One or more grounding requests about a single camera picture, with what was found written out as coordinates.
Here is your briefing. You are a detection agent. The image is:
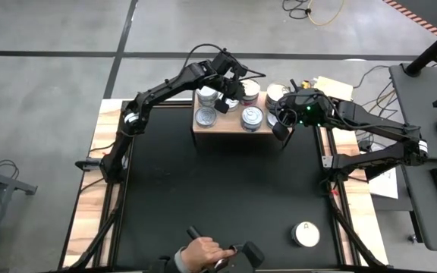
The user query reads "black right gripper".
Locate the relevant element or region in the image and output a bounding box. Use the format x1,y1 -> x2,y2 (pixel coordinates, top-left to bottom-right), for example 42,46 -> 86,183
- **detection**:
272,89 -> 335,142

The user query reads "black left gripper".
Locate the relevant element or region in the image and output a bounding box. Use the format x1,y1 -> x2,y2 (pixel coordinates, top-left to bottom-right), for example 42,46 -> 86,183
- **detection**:
203,50 -> 249,115

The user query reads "tuna can with silver lid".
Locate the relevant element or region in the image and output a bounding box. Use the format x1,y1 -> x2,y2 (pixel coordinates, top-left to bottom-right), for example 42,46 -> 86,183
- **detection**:
225,98 -> 241,113

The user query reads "gold lid red blue can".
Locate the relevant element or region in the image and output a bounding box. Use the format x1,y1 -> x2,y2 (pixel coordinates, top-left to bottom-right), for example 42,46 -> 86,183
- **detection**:
266,82 -> 291,102
240,78 -> 262,99

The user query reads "dark blue fish can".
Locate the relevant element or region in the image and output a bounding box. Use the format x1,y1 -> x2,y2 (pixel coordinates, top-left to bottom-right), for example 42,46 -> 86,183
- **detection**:
241,105 -> 265,127

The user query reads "person's forearm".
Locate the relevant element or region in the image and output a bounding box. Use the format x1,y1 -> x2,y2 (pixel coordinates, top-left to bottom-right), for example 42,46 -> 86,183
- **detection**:
153,248 -> 189,273

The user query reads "yellow paper pad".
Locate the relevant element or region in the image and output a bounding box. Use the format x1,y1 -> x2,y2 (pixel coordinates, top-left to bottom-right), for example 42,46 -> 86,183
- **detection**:
313,75 -> 355,102

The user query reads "black diagonal support pole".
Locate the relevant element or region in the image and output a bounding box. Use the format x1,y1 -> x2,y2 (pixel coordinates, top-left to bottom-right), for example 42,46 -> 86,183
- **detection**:
365,161 -> 405,182

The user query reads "white paper sheet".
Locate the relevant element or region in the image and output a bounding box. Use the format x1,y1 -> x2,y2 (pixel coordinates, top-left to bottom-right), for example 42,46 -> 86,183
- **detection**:
368,166 -> 400,200

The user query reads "black handheld device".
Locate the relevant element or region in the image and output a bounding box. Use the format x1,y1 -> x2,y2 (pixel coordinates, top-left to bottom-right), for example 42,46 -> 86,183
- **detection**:
187,225 -> 266,273

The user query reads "person's hand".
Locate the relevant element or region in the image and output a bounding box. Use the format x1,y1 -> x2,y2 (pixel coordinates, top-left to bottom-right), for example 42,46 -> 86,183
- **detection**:
181,236 -> 239,273

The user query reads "grey desk with monitor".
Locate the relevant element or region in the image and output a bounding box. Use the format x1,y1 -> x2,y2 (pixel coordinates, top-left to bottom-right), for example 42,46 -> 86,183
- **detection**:
388,64 -> 437,161

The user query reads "black orange striped floor ramp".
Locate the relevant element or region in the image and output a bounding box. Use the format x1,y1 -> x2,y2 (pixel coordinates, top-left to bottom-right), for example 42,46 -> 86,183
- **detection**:
383,0 -> 437,37

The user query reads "grey metal stand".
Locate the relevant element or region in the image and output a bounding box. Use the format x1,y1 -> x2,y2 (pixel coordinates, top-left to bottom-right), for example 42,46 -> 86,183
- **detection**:
0,151 -> 39,273

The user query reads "wooden shelf with black frame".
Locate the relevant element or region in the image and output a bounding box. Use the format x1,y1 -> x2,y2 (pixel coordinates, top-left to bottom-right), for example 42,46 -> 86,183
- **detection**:
190,86 -> 294,149

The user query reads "yellow floor cable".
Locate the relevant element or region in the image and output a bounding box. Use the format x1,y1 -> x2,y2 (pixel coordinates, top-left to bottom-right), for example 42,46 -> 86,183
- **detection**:
308,0 -> 347,27

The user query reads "black floor cable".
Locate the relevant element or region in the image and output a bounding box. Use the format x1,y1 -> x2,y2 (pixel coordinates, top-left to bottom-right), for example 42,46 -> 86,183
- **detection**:
281,0 -> 313,20

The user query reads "black camera stand pole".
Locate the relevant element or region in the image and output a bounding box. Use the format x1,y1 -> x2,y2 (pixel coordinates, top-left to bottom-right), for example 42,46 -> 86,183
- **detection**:
404,18 -> 437,79

